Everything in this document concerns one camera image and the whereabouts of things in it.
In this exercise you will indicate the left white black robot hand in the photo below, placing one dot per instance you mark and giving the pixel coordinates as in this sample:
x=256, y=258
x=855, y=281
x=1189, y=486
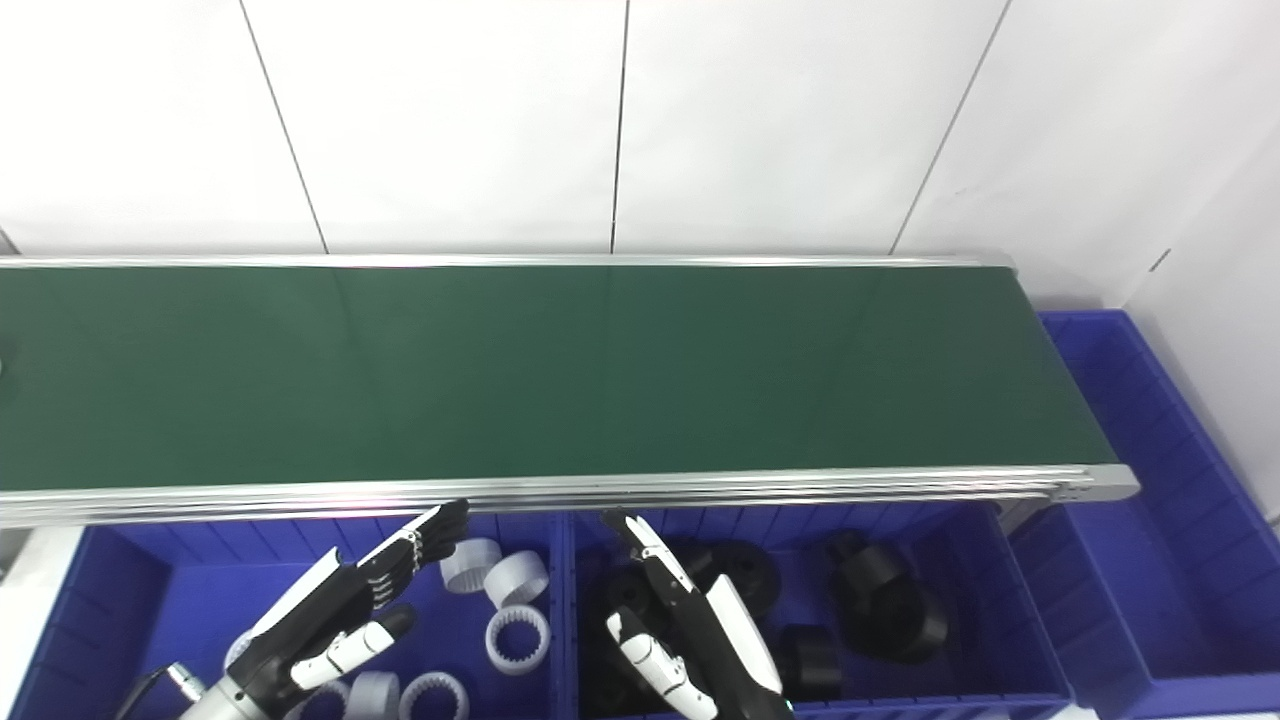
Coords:
x=300, y=610

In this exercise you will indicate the blue bin with white parts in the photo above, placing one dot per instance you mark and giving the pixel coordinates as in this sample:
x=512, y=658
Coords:
x=200, y=590

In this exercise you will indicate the green conveyor belt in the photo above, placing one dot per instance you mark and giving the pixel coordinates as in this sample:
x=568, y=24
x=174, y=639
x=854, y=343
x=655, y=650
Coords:
x=600, y=380
x=500, y=495

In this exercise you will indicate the aluminium conveyor support leg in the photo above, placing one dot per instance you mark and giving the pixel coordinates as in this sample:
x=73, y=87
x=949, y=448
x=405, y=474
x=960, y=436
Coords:
x=1020, y=515
x=10, y=550

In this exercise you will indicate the black flanged coupling part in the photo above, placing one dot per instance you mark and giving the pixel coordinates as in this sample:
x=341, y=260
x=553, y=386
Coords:
x=905, y=622
x=745, y=575
x=628, y=592
x=812, y=662
x=690, y=558
x=603, y=682
x=862, y=565

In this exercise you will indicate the blue bin with black parts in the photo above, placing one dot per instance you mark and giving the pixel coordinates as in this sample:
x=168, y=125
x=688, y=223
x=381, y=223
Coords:
x=980, y=620

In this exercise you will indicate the empty blue plastic bin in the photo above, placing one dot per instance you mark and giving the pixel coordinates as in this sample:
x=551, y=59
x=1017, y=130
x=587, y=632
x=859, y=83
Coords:
x=1150, y=560

